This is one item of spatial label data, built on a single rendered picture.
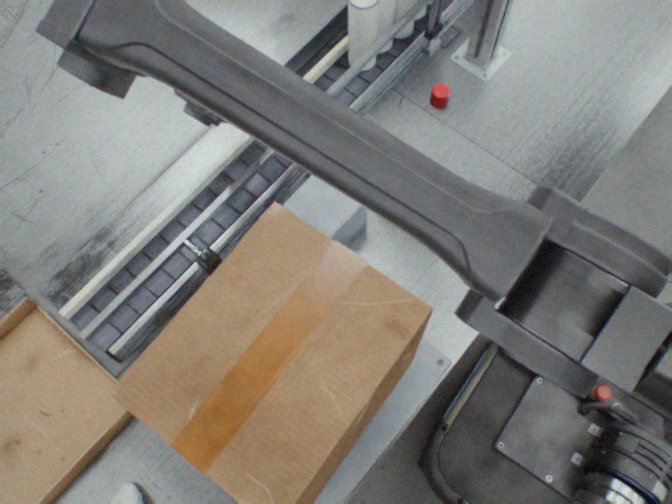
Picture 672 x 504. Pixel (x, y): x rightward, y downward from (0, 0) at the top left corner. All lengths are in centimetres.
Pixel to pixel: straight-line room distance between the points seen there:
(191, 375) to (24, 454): 43
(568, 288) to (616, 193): 184
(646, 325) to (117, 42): 35
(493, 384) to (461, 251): 127
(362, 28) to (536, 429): 102
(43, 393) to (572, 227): 89
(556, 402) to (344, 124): 134
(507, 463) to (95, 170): 112
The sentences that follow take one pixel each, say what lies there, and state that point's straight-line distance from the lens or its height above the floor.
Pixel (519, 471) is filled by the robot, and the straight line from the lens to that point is 164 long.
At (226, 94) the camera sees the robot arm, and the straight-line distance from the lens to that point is 40.
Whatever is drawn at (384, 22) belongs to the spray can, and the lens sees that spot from 118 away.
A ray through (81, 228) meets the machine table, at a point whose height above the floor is 83.
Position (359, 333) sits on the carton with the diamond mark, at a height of 112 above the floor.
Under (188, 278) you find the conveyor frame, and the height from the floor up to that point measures 88.
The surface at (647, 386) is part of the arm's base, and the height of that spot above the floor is 146.
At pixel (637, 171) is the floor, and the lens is 231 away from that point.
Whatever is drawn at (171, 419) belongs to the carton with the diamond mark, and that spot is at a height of 112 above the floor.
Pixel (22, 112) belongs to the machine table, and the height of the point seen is 83.
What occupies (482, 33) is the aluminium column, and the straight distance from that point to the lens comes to 126.
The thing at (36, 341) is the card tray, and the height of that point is 83.
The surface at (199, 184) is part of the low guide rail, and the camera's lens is 107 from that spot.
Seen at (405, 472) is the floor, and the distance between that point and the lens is 183.
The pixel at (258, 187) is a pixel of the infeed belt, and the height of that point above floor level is 88.
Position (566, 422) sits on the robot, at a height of 26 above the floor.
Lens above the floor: 182
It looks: 67 degrees down
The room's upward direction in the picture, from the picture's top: 3 degrees counter-clockwise
